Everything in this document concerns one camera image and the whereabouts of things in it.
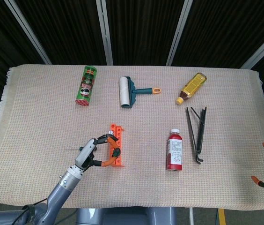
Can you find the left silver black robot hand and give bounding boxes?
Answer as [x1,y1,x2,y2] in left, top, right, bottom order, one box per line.
[74,134,121,172]

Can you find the orange screwdriver holder rack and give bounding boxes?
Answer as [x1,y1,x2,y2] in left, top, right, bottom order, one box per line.
[108,123,126,168]

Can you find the green Pringles can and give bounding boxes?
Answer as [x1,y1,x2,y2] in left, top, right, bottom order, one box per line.
[75,65,98,107]

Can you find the beige woven tablecloth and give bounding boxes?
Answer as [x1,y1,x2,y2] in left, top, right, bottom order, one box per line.
[0,64,264,210]

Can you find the grey robot torso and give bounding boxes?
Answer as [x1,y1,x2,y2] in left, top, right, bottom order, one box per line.
[75,207,177,225]

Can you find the teal lint roller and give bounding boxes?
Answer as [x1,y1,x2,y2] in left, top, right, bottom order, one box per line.
[118,76,162,109]

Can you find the black tongs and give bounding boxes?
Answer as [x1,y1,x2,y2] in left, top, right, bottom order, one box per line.
[185,106,207,165]

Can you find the red juice bottle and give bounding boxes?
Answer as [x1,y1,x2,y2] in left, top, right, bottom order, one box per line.
[166,128,183,172]

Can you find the yellow tea bottle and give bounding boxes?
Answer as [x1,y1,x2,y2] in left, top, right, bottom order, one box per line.
[175,72,207,105]

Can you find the dark teal handle screwdriver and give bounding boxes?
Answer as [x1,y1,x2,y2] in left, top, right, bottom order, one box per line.
[64,146,84,152]

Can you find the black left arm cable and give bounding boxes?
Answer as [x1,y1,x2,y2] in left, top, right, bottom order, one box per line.
[12,199,49,225]

